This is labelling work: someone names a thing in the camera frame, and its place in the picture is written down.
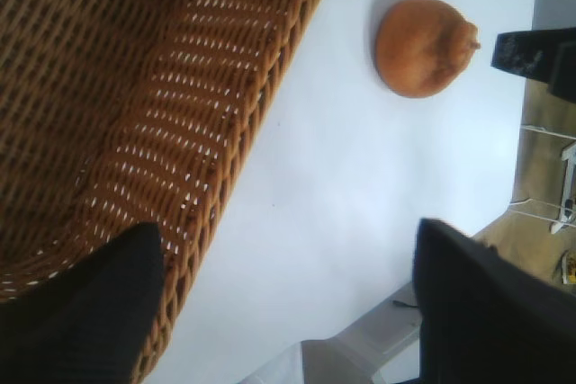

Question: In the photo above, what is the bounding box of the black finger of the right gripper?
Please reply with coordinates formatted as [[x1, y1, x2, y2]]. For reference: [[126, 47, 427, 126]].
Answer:
[[491, 26, 576, 98]]

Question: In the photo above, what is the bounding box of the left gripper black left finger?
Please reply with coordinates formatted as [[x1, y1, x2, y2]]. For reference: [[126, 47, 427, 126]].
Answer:
[[0, 220, 166, 384]]

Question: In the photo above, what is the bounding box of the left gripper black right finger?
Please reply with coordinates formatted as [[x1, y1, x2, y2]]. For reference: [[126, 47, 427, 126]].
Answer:
[[412, 217, 576, 384]]

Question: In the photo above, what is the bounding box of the white wire rack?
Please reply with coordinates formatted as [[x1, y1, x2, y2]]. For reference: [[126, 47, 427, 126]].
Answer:
[[512, 122, 576, 237]]

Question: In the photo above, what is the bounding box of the yellow floor object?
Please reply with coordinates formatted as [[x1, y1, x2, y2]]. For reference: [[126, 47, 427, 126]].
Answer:
[[557, 249, 576, 285]]

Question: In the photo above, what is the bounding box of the brown woven wicker basket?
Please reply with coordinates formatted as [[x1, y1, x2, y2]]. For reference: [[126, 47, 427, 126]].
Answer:
[[0, 0, 343, 384]]

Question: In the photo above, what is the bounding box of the white table frame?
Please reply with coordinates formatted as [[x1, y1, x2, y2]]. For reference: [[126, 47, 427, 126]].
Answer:
[[299, 280, 427, 384]]

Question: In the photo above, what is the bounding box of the orange knobbed citrus fruit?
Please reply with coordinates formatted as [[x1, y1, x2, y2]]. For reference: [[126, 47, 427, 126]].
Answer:
[[375, 0, 482, 100]]

